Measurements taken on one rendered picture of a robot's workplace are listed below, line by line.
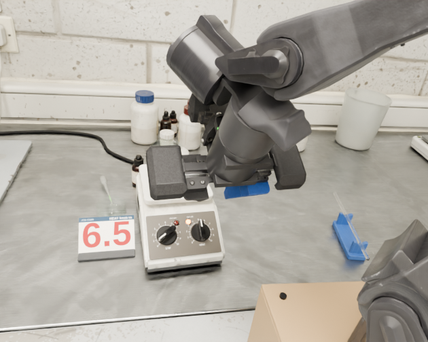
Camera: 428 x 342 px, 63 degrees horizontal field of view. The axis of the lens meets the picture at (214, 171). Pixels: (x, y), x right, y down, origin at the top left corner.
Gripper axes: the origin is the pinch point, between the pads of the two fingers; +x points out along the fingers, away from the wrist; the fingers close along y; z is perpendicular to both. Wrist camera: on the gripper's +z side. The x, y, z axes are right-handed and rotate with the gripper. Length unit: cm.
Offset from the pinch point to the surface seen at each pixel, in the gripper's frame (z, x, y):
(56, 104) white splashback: 46, 42, 26
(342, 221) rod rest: -1.4, 18.6, -30.2
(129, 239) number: 0.2, 19.8, 10.9
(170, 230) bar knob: -1.0, 13.2, 4.7
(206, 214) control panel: 1.6, 15.0, -1.9
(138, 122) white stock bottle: 34.8, 34.8, 5.8
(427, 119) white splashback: 35, 37, -90
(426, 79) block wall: 46, 30, -88
